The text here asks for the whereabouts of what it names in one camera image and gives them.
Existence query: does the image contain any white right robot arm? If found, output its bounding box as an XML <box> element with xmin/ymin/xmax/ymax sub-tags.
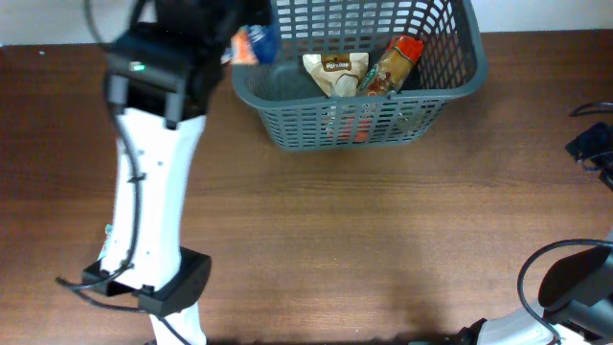
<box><xmin>447</xmin><ymin>236</ymin><xmax>612</xmax><ymax>345</ymax></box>

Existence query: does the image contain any Kleenex tissue multipack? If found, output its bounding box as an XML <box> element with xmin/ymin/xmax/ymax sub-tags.
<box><xmin>221</xmin><ymin>25</ymin><xmax>280</xmax><ymax>65</ymax></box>

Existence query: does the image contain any red spaghetti packet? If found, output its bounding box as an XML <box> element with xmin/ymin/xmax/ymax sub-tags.
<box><xmin>356</xmin><ymin>35</ymin><xmax>424</xmax><ymax>97</ymax></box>

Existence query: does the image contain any grey plastic lattice basket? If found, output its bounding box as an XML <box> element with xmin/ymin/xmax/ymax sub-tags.
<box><xmin>232</xmin><ymin>0</ymin><xmax>488</xmax><ymax>150</ymax></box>

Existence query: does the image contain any beige brown snack pouch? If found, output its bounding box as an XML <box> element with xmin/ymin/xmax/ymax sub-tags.
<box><xmin>303</xmin><ymin>53</ymin><xmax>369</xmax><ymax>97</ymax></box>

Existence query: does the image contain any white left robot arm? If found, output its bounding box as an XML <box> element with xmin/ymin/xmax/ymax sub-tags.
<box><xmin>76</xmin><ymin>1</ymin><xmax>272</xmax><ymax>344</ymax></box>

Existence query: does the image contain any teal snack packet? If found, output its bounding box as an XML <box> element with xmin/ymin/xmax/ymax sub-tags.
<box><xmin>102</xmin><ymin>224</ymin><xmax>113</xmax><ymax>252</ymax></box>

